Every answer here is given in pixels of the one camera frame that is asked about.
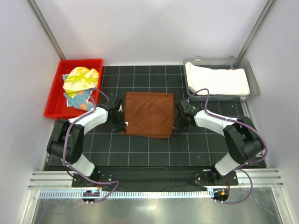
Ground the aluminium rail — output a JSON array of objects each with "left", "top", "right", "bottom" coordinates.
[{"left": 28, "top": 168, "right": 284, "bottom": 190}]

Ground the yellow green patterned towel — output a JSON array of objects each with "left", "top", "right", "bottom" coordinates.
[{"left": 63, "top": 67, "right": 100, "bottom": 98}]

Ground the black grid mat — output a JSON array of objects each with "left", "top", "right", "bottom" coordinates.
[{"left": 43, "top": 65, "right": 267, "bottom": 168}]

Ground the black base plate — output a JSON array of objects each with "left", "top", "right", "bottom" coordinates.
[{"left": 71, "top": 166, "right": 239, "bottom": 191}]

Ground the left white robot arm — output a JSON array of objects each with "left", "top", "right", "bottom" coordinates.
[{"left": 47, "top": 95, "right": 127, "bottom": 187}]

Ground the clear plastic container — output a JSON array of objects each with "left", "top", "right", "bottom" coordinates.
[{"left": 183, "top": 56, "right": 260, "bottom": 101}]

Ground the left aluminium frame post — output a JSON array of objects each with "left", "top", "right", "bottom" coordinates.
[{"left": 26, "top": 0, "right": 66, "bottom": 60}]

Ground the aluminium frame post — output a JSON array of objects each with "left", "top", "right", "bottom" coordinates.
[
  {"left": 234, "top": 0, "right": 277, "bottom": 67},
  {"left": 26, "top": 0, "right": 66, "bottom": 60}
]

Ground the brown towel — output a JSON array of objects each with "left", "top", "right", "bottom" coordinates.
[{"left": 119, "top": 92, "right": 174, "bottom": 139}]

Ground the right aluminium frame post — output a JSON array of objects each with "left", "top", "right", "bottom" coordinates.
[{"left": 234, "top": 0, "right": 277, "bottom": 67}]

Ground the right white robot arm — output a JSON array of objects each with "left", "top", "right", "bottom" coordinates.
[{"left": 174, "top": 99, "right": 266, "bottom": 185}]

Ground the white towel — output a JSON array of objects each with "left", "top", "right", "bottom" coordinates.
[{"left": 185, "top": 62, "right": 250, "bottom": 96}]

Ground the slotted cable duct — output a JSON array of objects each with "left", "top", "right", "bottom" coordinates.
[{"left": 39, "top": 189, "right": 214, "bottom": 200}]

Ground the colourful patterned towel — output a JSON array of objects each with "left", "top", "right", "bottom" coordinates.
[{"left": 64, "top": 90, "right": 94, "bottom": 111}]

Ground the red plastic bin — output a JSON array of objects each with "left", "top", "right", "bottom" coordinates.
[{"left": 44, "top": 59, "right": 103, "bottom": 120}]

